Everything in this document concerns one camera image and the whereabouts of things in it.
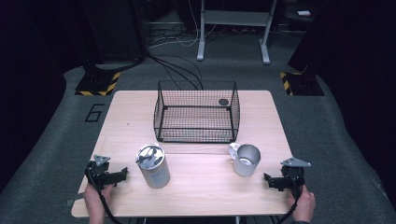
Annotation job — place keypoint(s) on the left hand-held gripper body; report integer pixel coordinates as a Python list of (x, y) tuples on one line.
[(99, 170)]

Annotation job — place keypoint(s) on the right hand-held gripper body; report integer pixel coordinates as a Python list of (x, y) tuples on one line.
[(294, 175)]

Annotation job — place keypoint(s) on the steel tumbler with lid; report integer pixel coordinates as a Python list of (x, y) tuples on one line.
[(154, 169)]

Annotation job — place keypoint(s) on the person's left hand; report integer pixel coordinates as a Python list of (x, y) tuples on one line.
[(95, 196)]

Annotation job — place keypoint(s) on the person's right hand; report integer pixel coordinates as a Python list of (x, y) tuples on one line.
[(305, 205)]

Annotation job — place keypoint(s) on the grey tape strip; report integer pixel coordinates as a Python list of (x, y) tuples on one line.
[(74, 199)]

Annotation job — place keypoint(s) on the black base with striped edge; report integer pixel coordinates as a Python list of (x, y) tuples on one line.
[(98, 83), (301, 84)]

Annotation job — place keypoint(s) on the dark round table grommet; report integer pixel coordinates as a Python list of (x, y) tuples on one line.
[(223, 102)]

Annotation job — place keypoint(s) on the black cabinet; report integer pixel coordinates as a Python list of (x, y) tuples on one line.
[(115, 31)]

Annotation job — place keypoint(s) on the small white box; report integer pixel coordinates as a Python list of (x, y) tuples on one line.
[(304, 13)]

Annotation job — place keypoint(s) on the white metal stand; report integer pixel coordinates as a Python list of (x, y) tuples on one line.
[(233, 18)]

